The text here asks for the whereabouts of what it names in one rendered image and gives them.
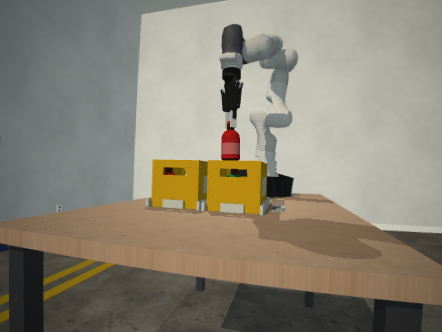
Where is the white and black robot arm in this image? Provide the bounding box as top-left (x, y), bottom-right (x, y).
top-left (219, 24), bottom-right (298, 177)

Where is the yellow divided crate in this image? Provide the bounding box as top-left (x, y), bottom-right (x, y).
top-left (206, 160), bottom-right (267, 214)
top-left (151, 160), bottom-right (208, 209)

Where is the white paper pick list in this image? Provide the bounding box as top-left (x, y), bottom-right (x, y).
top-left (271, 205), bottom-right (286, 212)

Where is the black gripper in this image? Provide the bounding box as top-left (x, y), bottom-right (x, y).
top-left (221, 67), bottom-right (243, 129)

